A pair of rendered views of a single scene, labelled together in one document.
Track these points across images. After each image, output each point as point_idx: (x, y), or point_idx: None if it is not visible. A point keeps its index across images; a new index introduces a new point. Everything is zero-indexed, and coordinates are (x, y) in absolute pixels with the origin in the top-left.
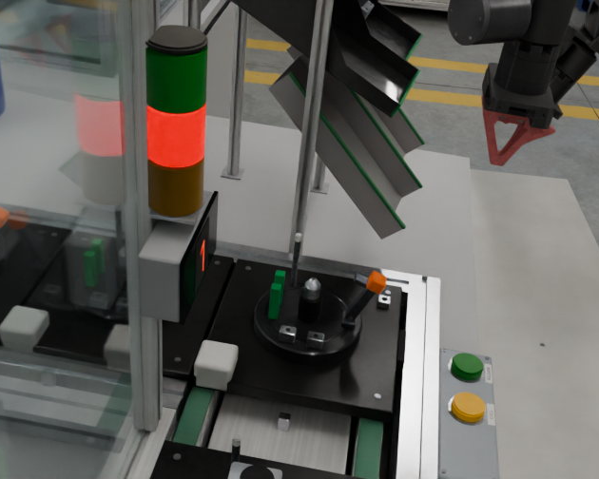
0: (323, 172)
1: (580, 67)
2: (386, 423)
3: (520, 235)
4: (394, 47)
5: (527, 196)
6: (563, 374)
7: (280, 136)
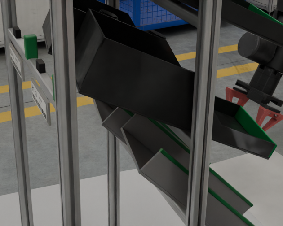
0: (119, 219)
1: None
2: None
3: None
4: None
5: (260, 171)
6: None
7: (41, 197)
